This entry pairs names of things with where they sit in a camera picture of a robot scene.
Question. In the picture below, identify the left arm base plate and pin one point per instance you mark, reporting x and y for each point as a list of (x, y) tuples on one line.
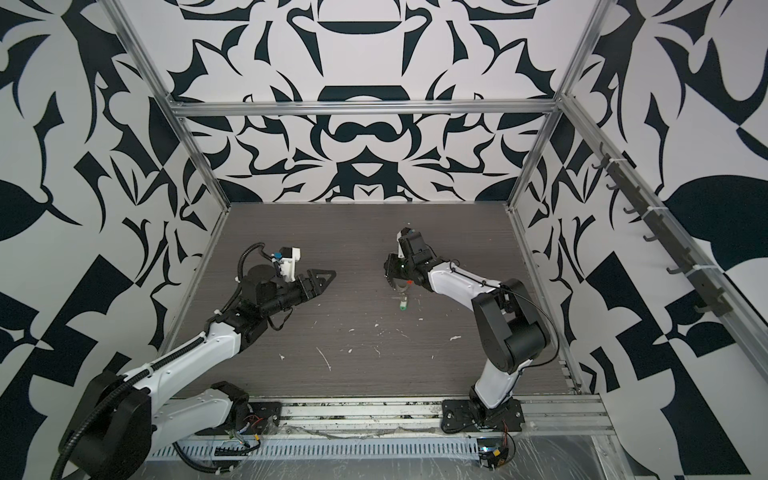
[(253, 418)]

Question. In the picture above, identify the small green circuit board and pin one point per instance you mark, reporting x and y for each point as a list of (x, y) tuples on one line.
[(493, 457)]

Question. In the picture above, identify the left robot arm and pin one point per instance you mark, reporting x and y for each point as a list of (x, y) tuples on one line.
[(122, 418)]

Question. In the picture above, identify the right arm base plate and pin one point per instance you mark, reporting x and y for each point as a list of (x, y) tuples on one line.
[(472, 416)]

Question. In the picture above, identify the white slotted cable duct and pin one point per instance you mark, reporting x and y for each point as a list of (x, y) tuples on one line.
[(465, 449)]

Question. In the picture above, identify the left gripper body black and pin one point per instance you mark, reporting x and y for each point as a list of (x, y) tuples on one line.
[(286, 297)]

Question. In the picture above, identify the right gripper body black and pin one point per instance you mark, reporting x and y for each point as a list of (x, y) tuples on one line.
[(401, 268)]

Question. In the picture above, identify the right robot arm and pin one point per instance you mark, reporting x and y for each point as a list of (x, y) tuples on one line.
[(513, 330)]

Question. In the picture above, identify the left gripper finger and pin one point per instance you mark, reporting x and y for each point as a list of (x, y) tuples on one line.
[(315, 286), (320, 273)]

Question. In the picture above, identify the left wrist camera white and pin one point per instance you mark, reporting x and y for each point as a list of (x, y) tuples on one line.
[(285, 262)]

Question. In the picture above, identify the aluminium front rail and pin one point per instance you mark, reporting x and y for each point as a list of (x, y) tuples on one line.
[(401, 417)]

